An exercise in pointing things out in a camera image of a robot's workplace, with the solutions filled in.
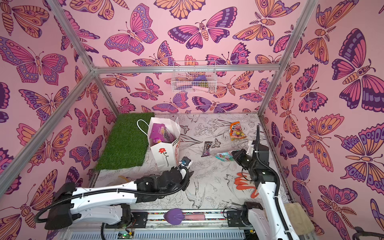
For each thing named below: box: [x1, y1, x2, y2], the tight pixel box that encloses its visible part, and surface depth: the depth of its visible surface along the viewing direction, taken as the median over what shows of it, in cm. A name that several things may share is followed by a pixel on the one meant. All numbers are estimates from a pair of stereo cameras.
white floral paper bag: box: [137, 116, 181, 168], surface depth 83 cm
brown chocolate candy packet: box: [201, 141, 213, 157], surface depth 99 cm
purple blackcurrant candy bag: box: [149, 123, 175, 144], surface depth 85 cm
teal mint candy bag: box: [215, 151, 235, 162], surface depth 84 cm
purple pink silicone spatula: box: [163, 208, 206, 225], surface depth 76 cm
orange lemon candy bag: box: [229, 121, 247, 141], surface depth 105 cm
